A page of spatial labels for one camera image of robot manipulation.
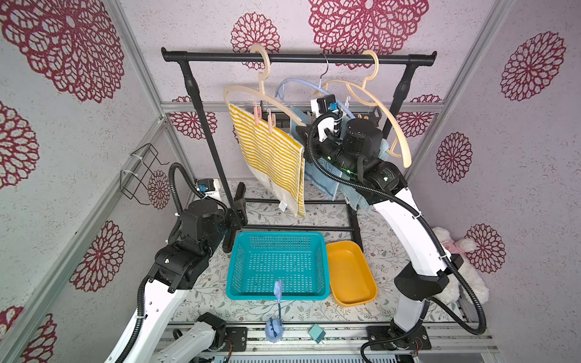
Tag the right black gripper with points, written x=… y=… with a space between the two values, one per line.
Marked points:
x=306 y=136

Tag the yellow striped towel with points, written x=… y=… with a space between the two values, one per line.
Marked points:
x=274 y=157

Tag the peach pink clothespin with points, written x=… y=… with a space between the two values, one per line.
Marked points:
x=271 y=121

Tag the cream plastic hanger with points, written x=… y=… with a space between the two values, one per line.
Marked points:
x=260 y=93

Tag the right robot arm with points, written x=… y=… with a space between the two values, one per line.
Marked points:
x=352 y=158

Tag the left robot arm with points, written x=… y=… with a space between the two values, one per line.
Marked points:
x=203 y=223

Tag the beige plastic hanger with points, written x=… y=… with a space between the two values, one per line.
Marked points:
x=400 y=147

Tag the blue hello towel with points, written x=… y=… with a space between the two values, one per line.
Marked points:
x=326 y=185

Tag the black clothes rack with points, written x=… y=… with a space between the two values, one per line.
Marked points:
x=183 y=58

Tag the teal plastic basket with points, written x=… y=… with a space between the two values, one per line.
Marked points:
x=297 y=259

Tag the yellow plastic tray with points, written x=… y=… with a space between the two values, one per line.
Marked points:
x=351 y=279

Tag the small teal cube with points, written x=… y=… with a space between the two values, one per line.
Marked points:
x=317 y=333

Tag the white teddy bear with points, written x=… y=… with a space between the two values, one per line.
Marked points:
x=453 y=290

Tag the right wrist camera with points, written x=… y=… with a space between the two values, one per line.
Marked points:
x=327 y=107

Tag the black wire wall rack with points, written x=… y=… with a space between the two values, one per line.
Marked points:
x=133 y=179

